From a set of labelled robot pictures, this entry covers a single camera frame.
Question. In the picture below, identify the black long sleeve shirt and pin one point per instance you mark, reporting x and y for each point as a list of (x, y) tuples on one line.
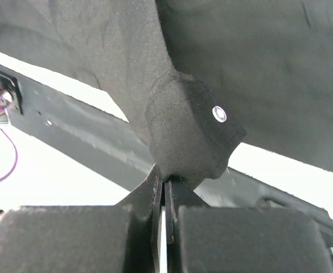
[(194, 78)]

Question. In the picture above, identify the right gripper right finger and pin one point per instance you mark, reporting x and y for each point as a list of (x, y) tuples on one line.
[(201, 238)]

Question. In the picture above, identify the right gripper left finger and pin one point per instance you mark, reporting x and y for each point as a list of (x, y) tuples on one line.
[(119, 238)]

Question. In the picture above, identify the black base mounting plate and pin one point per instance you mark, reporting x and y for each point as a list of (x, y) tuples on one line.
[(108, 146)]

